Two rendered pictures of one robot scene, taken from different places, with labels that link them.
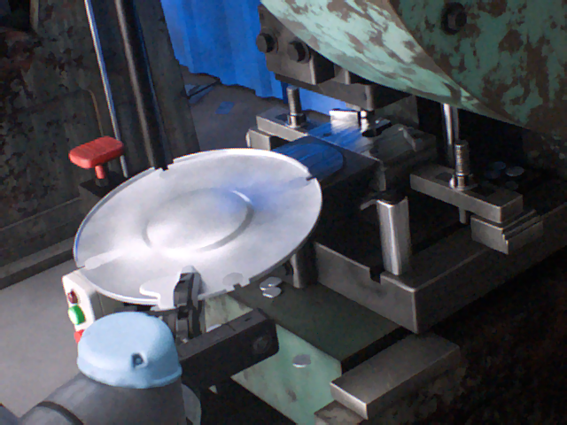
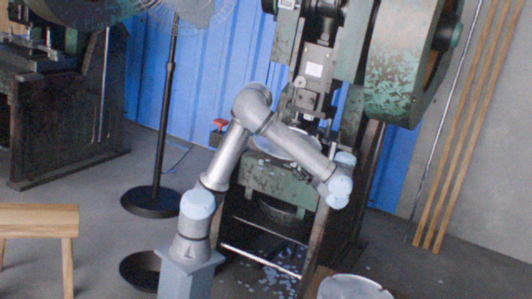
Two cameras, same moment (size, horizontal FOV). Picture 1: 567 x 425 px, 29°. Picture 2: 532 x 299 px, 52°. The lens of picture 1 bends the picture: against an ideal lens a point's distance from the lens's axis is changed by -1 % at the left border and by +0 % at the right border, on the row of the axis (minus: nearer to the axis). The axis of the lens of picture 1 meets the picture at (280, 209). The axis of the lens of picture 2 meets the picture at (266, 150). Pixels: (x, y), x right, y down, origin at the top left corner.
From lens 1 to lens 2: 152 cm
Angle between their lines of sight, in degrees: 32
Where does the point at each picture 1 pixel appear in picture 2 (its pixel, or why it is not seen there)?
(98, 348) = (346, 157)
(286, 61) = (303, 103)
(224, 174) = not seen: hidden behind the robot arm
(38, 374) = (95, 212)
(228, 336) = not seen: hidden behind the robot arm
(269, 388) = (283, 193)
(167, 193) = not seen: hidden behind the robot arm
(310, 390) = (304, 193)
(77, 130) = (86, 119)
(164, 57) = (120, 95)
